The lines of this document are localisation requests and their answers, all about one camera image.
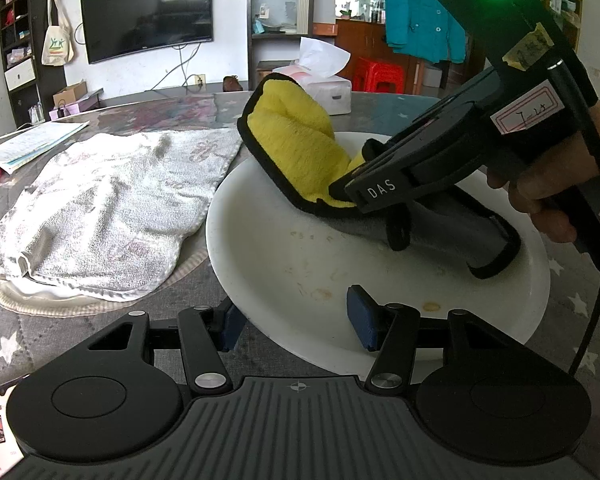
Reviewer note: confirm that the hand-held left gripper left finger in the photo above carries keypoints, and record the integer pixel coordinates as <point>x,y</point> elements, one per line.
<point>234,325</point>

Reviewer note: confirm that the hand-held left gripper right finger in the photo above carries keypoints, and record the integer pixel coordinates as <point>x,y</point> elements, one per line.
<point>362,317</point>

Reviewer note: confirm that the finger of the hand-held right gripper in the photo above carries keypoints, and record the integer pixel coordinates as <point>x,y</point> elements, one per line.
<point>341,191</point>
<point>400,230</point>

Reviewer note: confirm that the yellow cleaning cloth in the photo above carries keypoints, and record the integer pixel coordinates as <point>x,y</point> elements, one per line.
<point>290,135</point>

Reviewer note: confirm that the white round plate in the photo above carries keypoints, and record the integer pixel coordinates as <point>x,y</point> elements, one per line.
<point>290,260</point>

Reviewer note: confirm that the person's right hand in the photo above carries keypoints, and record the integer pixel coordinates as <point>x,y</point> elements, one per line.
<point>545,175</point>

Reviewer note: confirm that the red plastic stool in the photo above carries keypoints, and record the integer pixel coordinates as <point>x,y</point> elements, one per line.
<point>377,75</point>

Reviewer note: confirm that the white tissue box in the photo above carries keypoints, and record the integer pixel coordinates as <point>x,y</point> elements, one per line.
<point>325,87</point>

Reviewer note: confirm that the teal jacket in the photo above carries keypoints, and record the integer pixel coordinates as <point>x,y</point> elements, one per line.
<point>420,15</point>

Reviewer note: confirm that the wooden cabinet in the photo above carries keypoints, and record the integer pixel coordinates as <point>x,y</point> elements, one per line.
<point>365,40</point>

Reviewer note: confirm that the brown shoe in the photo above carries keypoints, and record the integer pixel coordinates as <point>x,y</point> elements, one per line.
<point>233,83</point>

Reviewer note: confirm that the white towel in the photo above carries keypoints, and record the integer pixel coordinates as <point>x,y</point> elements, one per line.
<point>105,210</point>

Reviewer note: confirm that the glass display cabinet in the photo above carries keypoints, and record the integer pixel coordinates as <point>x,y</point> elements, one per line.
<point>280,0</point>

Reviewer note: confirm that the purple box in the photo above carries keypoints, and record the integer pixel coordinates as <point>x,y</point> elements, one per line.
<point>77,105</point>

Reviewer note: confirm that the paper booklet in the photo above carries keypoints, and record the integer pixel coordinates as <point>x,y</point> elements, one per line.
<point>30,145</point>

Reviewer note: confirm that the cardboard box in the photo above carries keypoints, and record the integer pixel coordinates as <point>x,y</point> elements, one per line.
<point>69,92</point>

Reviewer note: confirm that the canvas tote bag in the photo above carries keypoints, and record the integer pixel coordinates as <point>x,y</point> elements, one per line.
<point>57,47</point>

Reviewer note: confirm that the white wall socket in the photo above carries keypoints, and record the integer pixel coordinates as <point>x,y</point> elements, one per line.
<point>199,79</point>

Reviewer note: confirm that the wall-mounted television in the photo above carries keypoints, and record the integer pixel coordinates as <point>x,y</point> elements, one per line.
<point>145,10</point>

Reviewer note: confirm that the dark wall shelf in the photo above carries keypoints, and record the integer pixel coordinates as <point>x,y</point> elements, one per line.
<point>20,35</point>

